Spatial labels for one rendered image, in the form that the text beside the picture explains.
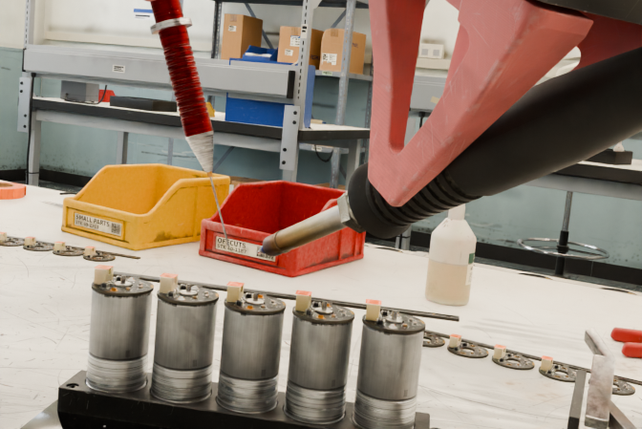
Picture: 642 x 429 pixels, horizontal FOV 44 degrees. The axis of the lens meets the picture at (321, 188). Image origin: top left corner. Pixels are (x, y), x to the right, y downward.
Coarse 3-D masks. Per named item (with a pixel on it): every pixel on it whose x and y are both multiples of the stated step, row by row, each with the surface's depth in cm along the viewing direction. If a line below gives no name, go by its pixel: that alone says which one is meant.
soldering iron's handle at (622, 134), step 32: (608, 64) 18; (640, 64) 17; (544, 96) 19; (576, 96) 18; (608, 96) 17; (640, 96) 17; (512, 128) 19; (544, 128) 19; (576, 128) 18; (608, 128) 18; (640, 128) 18; (480, 160) 20; (512, 160) 20; (544, 160) 19; (576, 160) 19; (352, 192) 24; (448, 192) 22; (480, 192) 21; (384, 224) 24
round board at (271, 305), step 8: (248, 296) 32; (264, 296) 33; (224, 304) 32; (232, 304) 31; (240, 304) 31; (248, 304) 32; (264, 304) 32; (272, 304) 32; (280, 304) 32; (248, 312) 31; (256, 312) 31; (264, 312) 31; (272, 312) 31
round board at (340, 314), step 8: (312, 304) 32; (320, 304) 32; (296, 312) 31; (304, 312) 31; (312, 312) 31; (336, 312) 32; (344, 312) 31; (352, 312) 32; (312, 320) 30; (320, 320) 30; (328, 320) 30; (336, 320) 30; (344, 320) 31; (352, 320) 31
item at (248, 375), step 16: (256, 304) 32; (224, 320) 32; (240, 320) 31; (256, 320) 31; (272, 320) 31; (224, 336) 32; (240, 336) 31; (256, 336) 31; (272, 336) 31; (224, 352) 32; (240, 352) 31; (256, 352) 31; (272, 352) 31; (224, 368) 31; (240, 368) 31; (256, 368) 31; (272, 368) 31; (224, 384) 31; (240, 384) 31; (256, 384) 31; (272, 384) 32; (224, 400) 31; (240, 400) 31; (256, 400) 31; (272, 400) 32
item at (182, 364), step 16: (160, 304) 32; (176, 304) 31; (208, 304) 32; (160, 320) 32; (176, 320) 31; (192, 320) 31; (208, 320) 32; (160, 336) 32; (176, 336) 31; (192, 336) 31; (208, 336) 32; (160, 352) 32; (176, 352) 31; (192, 352) 31; (208, 352) 32; (160, 368) 32; (176, 368) 31; (192, 368) 32; (208, 368) 32; (160, 384) 32; (176, 384) 31; (192, 384) 32; (208, 384) 32; (176, 400) 32; (192, 400) 32
